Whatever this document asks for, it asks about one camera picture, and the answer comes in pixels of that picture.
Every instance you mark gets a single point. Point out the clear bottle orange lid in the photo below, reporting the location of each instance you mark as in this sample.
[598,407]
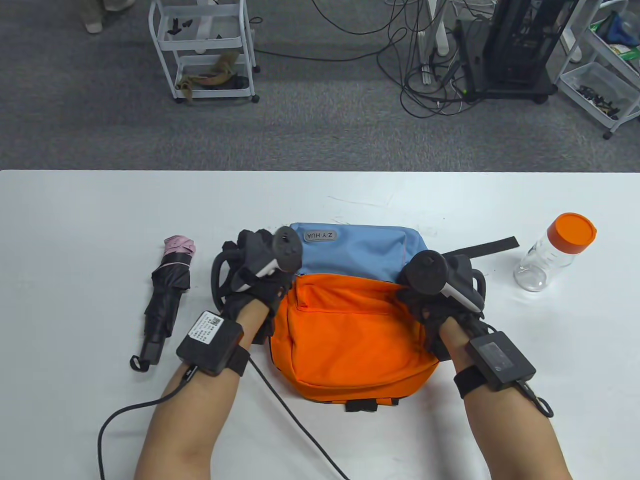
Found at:
[570,235]

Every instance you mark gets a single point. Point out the black tracking controller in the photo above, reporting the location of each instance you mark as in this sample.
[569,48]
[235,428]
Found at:
[425,272]
[287,247]

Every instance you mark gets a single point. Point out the person's left hand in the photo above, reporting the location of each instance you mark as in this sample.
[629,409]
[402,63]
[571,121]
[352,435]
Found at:
[265,292]

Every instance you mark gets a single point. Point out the white rolling cart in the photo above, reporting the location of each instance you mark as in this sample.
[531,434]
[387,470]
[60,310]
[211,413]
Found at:
[205,40]

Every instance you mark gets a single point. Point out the person's right hand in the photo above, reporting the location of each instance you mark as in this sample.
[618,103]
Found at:
[435,312]

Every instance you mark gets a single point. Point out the black umbrella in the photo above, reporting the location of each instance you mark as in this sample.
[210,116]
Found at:
[167,290]

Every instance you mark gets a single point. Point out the orange and blue school bag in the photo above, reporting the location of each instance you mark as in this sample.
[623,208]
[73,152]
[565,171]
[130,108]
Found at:
[350,340]

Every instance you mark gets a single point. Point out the person's right forearm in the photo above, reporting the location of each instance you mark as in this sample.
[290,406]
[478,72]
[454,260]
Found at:
[510,440]

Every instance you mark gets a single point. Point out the person's left forearm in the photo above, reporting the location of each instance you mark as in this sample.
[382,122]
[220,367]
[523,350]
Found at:
[190,425]

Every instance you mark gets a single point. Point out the black equipment rack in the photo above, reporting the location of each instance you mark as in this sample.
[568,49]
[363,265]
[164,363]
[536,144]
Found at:
[515,45]

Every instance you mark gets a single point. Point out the white table leg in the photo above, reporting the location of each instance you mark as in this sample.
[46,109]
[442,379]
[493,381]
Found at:
[440,30]

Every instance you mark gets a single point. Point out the black wrist module white label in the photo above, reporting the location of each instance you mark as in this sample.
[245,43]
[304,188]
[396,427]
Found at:
[210,342]

